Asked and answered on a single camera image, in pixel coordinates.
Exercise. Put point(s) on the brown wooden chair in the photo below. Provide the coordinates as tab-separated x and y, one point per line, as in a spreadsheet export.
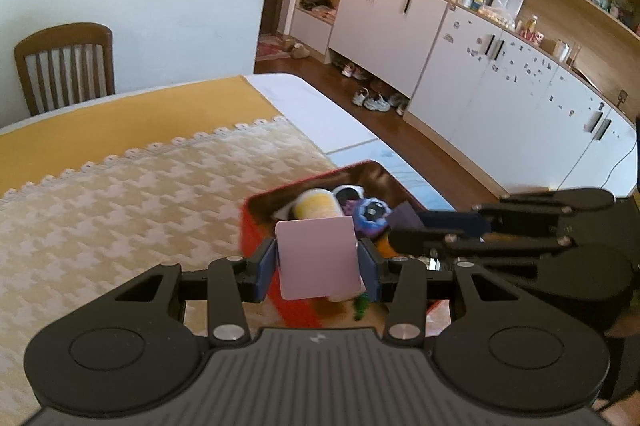
65	65

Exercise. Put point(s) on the white sneakers on floor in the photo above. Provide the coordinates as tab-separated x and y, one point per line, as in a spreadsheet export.
367	97

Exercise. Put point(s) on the red metal tin box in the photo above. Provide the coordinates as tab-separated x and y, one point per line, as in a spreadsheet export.
257	225

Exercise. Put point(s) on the yellow white bottle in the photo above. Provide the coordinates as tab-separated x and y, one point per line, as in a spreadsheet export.
316	203

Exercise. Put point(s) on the white round sunglasses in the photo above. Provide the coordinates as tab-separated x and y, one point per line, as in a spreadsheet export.
343	194

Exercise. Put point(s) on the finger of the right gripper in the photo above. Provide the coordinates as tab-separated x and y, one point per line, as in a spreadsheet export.
468	223
418	243

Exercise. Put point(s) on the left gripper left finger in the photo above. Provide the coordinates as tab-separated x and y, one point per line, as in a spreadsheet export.
233	281

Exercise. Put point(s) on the purple blue plush toy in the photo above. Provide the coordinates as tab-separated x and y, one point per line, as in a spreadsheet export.
369	216

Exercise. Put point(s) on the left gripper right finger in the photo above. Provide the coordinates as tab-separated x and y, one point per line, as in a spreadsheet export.
400	284

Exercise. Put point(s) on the yellow table runner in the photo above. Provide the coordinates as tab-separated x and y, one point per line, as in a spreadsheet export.
50	144

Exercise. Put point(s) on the white wall cabinet unit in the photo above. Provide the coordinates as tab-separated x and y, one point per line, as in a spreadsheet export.
524	94

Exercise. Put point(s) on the pink rectangular pad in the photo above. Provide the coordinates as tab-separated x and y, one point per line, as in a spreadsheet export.
318	258

